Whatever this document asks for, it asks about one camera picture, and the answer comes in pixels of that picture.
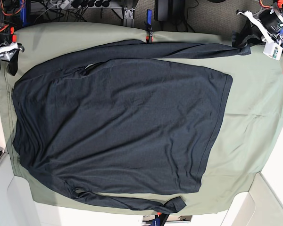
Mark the right gripper body white-black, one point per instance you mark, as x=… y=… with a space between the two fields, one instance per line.
x=9 y=46

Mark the left gripper body white-black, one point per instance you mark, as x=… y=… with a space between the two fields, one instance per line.
x=270 y=23

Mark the dark navy long-sleeve shirt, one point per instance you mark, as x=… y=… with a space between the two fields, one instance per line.
x=122 y=125

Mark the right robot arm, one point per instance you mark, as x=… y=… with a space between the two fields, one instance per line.
x=6 y=28

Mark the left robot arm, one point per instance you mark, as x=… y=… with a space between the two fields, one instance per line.
x=280 y=4

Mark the green table cloth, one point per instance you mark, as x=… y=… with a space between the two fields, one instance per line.
x=251 y=126

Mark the black power adapter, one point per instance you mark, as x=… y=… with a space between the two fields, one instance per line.
x=162 y=9

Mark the bottom centre orange-black clamp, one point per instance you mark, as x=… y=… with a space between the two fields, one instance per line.
x=160 y=219

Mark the blue clamp handle left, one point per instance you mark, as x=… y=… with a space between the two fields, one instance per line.
x=25 y=12

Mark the grey metal bracket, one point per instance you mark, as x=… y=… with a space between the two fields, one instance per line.
x=128 y=17

